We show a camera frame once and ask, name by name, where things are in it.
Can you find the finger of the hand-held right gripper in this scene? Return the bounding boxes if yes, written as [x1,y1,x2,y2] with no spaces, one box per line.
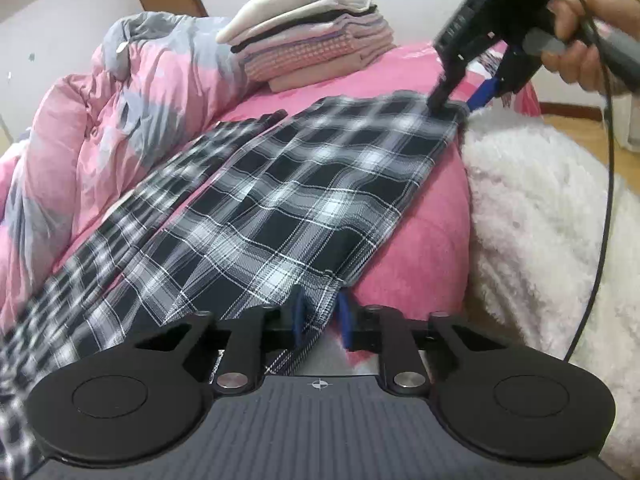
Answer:
[465,46,545,113]
[427,54,474,112]

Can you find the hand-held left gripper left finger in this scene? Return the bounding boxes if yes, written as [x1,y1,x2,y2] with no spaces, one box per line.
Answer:
[132,296,307,394]

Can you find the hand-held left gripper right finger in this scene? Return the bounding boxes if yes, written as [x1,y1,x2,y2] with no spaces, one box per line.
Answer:
[337,293,502,395]

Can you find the black white plaid pants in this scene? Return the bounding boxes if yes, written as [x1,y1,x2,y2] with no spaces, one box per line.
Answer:
[0,91,468,480]

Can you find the stack of folded clothes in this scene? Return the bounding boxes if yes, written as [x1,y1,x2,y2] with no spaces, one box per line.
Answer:
[215,0,397,93]

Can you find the person's right hand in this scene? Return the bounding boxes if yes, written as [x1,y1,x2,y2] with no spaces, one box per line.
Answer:
[542,0,640,96]

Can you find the pink floral bed sheet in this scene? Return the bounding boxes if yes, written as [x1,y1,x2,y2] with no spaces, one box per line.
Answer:
[212,40,543,366]

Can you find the white object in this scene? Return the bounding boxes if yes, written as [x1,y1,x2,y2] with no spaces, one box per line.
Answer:
[613,94,640,152]

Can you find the pink grey quilt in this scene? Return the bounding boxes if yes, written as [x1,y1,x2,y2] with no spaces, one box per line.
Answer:
[0,12,281,321]

